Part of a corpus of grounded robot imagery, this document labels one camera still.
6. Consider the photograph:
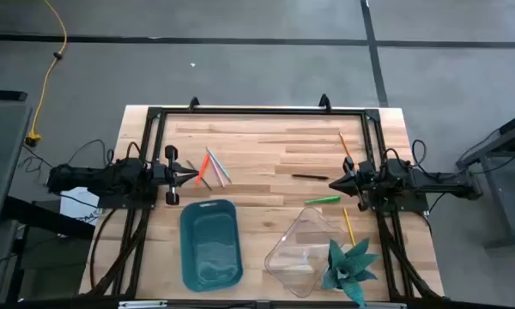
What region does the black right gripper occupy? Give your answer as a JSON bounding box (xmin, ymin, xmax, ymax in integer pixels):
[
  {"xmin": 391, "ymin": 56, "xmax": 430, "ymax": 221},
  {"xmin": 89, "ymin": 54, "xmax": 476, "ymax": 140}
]
[{"xmin": 329, "ymin": 156, "xmax": 377, "ymax": 213}]

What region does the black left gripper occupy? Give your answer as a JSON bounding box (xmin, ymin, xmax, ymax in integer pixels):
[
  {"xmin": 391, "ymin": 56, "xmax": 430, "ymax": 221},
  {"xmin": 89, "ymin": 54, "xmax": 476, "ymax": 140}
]
[{"xmin": 152, "ymin": 144, "xmax": 200, "ymax": 207}]

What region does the dark grey pencil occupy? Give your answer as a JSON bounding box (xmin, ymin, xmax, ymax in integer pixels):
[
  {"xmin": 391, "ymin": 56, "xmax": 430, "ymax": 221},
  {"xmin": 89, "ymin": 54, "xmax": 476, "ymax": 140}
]
[{"xmin": 185, "ymin": 159, "xmax": 213, "ymax": 191}]

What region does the green pen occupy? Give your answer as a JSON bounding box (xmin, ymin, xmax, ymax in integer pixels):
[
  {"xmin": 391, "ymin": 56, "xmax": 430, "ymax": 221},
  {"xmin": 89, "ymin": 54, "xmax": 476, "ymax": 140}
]
[{"xmin": 304, "ymin": 195, "xmax": 342, "ymax": 206}]

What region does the pink pencil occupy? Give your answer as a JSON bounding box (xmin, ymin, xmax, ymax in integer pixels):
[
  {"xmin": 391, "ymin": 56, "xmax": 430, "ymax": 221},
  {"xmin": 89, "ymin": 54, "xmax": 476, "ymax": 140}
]
[{"xmin": 206, "ymin": 148, "xmax": 227, "ymax": 189}]

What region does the mint green pencil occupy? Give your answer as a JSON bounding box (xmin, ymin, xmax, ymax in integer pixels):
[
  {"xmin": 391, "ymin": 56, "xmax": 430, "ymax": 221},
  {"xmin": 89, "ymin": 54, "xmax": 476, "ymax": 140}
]
[{"xmin": 205, "ymin": 146, "xmax": 233, "ymax": 184}]

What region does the yellow pencil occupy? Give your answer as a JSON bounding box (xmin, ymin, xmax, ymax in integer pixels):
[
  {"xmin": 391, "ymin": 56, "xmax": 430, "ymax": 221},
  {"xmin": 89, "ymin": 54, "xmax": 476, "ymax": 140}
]
[{"xmin": 342, "ymin": 206, "xmax": 357, "ymax": 247}]

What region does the orange pencil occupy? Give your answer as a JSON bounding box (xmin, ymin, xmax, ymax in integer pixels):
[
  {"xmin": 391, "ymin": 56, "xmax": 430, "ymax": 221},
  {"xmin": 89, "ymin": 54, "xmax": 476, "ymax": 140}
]
[{"xmin": 337, "ymin": 131, "xmax": 354, "ymax": 160}]

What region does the teal plastic bin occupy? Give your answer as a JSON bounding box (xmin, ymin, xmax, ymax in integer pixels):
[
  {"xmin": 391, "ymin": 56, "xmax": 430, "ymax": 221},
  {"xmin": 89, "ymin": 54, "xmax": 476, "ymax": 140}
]
[{"xmin": 179, "ymin": 198, "xmax": 245, "ymax": 294}]

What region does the clear plastic container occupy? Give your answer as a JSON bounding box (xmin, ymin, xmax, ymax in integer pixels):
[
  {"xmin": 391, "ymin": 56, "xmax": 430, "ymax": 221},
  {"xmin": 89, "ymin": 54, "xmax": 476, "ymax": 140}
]
[{"xmin": 264, "ymin": 206, "xmax": 348, "ymax": 299}]

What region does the teal artificial plant white pot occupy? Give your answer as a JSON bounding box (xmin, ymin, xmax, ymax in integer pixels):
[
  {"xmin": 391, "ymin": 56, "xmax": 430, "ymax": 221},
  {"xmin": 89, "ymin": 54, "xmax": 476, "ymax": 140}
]
[{"xmin": 320, "ymin": 238, "xmax": 380, "ymax": 308}]

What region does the white paper sheet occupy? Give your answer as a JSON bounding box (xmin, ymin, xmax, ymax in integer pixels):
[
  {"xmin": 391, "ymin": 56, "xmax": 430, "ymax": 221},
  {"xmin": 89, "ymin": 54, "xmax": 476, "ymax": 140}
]
[{"xmin": 59, "ymin": 185, "xmax": 101, "ymax": 227}]

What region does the silver metal bar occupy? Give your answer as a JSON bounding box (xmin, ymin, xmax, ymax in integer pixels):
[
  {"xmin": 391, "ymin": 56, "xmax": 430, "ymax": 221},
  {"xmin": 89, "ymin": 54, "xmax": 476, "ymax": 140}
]
[
  {"xmin": 118, "ymin": 300, "xmax": 169, "ymax": 309},
  {"xmin": 366, "ymin": 301, "xmax": 409, "ymax": 309}
]

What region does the black metal stand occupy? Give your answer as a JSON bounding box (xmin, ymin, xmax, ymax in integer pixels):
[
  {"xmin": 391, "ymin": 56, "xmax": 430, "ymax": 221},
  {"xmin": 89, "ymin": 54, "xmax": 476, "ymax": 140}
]
[{"xmin": 0, "ymin": 194, "xmax": 97, "ymax": 304}]

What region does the grey metal table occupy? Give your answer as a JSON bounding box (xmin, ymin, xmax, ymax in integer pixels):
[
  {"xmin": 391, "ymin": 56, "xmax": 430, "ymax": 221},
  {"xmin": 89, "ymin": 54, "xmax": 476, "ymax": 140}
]
[{"xmin": 455, "ymin": 106, "xmax": 515, "ymax": 249}]

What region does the dark grey table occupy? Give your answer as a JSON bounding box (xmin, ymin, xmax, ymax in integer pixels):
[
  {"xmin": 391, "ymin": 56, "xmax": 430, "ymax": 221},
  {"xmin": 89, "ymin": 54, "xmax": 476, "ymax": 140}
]
[{"xmin": 0, "ymin": 89, "xmax": 33, "ymax": 227}]

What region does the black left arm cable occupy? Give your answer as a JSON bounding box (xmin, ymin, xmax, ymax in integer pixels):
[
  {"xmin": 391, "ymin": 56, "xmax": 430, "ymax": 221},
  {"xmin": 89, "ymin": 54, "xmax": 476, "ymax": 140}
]
[{"xmin": 66, "ymin": 137, "xmax": 143, "ymax": 167}]

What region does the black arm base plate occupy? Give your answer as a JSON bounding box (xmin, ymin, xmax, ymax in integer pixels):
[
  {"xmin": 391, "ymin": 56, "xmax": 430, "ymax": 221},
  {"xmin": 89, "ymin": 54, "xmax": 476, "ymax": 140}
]
[
  {"xmin": 97, "ymin": 194, "xmax": 158, "ymax": 211},
  {"xmin": 370, "ymin": 194, "xmax": 431, "ymax": 214}
]

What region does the black aluminium table frame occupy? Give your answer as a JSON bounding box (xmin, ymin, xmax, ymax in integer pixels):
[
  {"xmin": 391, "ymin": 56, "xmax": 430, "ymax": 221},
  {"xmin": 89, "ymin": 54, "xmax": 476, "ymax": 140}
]
[{"xmin": 79, "ymin": 106, "xmax": 445, "ymax": 302}]

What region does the yellow extension cable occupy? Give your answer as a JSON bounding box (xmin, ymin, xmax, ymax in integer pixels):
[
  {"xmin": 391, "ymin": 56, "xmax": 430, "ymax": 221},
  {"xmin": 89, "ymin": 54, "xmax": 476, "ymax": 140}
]
[{"xmin": 23, "ymin": 0, "xmax": 69, "ymax": 148}]

